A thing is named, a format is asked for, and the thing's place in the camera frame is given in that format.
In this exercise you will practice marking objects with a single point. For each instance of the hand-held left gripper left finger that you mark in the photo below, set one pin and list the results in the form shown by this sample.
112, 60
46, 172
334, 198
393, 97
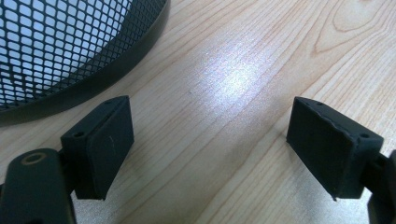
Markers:
102, 149

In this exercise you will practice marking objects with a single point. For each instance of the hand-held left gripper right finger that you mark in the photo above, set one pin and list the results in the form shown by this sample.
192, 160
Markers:
330, 146

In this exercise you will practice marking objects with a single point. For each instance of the black metal mesh basket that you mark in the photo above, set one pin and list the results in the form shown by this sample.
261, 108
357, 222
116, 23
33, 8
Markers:
65, 59

